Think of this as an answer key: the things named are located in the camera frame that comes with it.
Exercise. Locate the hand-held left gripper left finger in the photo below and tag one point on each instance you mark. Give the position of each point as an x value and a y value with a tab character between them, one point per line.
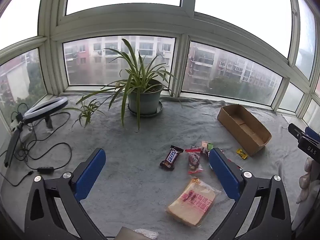
91	172

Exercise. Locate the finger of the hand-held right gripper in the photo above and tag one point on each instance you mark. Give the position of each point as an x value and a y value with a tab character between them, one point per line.
297	131
313	133

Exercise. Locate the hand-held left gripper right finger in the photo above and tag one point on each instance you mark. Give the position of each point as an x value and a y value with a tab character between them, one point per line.
225	175

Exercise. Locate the yellow candy packet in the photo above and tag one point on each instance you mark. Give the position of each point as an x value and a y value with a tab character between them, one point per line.
241	153

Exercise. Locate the green snack packet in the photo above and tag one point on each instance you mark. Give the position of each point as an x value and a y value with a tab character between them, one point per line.
210	145

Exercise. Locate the clear red-edged snack packet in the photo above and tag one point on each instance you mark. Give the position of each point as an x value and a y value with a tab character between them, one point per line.
193	162

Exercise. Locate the pink snack packet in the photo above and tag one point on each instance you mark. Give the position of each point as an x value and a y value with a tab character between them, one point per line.
204	144

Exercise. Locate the red and white candy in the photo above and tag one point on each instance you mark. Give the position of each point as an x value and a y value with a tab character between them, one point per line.
193	150

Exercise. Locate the packed bread slice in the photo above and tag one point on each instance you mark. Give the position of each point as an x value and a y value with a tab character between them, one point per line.
192	202

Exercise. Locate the brown cardboard box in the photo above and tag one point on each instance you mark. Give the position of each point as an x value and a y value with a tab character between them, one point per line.
250	132

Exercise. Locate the brown chocolate bar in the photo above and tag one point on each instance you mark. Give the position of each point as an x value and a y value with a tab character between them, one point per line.
171	158

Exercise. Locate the person's right hand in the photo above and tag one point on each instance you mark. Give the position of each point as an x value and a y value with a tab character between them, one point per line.
306	182

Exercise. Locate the tan board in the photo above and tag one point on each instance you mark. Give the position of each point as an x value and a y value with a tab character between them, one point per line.
126	233

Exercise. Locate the white power strip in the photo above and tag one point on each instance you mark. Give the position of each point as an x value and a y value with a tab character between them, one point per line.
25	135

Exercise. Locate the black tripod stand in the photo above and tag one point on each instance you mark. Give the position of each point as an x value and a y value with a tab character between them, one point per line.
11	147

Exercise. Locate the white knitted cloth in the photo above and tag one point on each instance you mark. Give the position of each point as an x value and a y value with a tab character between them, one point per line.
148	233

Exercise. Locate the green plant pot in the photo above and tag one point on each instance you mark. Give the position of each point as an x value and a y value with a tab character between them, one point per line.
143	102

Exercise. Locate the green pot saucer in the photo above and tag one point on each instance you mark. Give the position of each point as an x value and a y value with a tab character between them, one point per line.
159	108

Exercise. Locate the spider plant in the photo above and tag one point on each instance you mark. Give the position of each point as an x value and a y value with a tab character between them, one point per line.
141	78

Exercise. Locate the white window frame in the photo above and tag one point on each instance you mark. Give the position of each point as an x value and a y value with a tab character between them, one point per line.
117	27

